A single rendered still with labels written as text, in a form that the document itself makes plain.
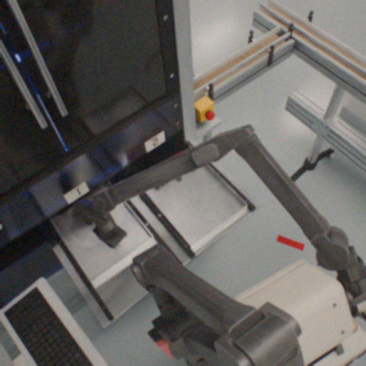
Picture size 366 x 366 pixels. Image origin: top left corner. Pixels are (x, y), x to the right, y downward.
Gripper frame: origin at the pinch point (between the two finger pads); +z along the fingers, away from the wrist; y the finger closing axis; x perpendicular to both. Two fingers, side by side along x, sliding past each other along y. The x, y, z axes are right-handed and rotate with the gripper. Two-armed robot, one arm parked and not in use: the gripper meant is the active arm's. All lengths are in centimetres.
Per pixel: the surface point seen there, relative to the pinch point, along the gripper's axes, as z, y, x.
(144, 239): 5.9, -5.1, -8.2
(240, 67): 0, 12, -96
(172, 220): 5.9, -8.6, -20.1
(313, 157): 72, -27, -124
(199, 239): 6.1, -20.7, -20.0
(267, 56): 0, 5, -109
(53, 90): -59, 12, -9
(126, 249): 5.9, -2.1, -1.6
